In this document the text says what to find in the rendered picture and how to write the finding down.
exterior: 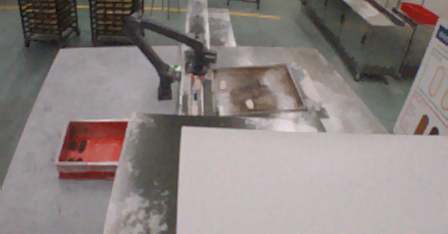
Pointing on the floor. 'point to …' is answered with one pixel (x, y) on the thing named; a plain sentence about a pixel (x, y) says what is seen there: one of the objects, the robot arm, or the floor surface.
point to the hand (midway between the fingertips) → (197, 83)
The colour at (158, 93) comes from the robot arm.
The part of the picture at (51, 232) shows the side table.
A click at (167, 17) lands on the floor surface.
